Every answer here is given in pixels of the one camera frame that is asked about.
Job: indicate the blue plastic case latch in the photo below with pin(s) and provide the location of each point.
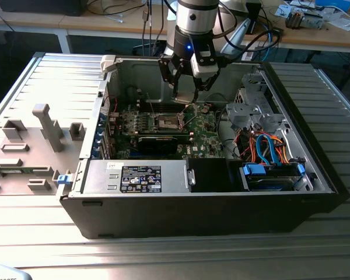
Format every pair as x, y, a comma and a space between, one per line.
64, 179

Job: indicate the CPU socket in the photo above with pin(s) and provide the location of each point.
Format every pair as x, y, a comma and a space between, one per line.
166, 120

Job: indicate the grey parts rack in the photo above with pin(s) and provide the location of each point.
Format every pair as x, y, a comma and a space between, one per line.
32, 137

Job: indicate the black monitor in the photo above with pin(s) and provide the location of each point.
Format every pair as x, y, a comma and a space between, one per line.
41, 7

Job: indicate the black graphics card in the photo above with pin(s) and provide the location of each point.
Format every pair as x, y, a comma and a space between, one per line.
157, 144

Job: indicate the metal CPU cooler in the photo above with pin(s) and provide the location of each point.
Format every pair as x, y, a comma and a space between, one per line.
294, 19

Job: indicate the green RAM stick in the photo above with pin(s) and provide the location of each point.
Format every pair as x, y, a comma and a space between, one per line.
14, 171

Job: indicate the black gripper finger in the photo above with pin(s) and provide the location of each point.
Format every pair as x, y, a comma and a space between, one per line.
207, 84
163, 68

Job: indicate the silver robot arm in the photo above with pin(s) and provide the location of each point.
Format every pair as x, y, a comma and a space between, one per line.
196, 14

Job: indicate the pale rounded device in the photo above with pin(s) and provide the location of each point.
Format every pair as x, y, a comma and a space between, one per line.
6, 274

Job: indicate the hard disk in blue carrier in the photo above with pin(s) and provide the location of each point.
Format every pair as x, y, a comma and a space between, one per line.
269, 183

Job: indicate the green motherboard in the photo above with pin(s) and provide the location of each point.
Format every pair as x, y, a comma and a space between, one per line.
210, 137

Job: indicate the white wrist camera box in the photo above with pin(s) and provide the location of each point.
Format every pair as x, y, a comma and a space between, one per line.
205, 70

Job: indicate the blue box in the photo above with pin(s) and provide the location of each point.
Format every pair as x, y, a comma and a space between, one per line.
334, 4

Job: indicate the black and grey PC case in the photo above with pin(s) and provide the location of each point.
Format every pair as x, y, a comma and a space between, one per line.
192, 216

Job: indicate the beige plastic case latch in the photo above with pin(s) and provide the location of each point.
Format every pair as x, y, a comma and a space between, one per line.
108, 62

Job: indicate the silver metal drive cage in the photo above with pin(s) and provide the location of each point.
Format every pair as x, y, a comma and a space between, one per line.
245, 113

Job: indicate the wooden desk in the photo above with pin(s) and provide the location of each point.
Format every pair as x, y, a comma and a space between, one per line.
309, 41
76, 24

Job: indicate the silver coin cell battery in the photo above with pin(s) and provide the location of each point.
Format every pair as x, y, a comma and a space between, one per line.
204, 109

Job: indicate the metal socket locking lever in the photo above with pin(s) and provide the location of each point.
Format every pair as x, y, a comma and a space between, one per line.
151, 103

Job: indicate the silver power supply unit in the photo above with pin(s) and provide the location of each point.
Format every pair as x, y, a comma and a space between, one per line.
105, 175

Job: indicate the black plastic shroud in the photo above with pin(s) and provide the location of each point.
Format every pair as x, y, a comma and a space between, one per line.
210, 175

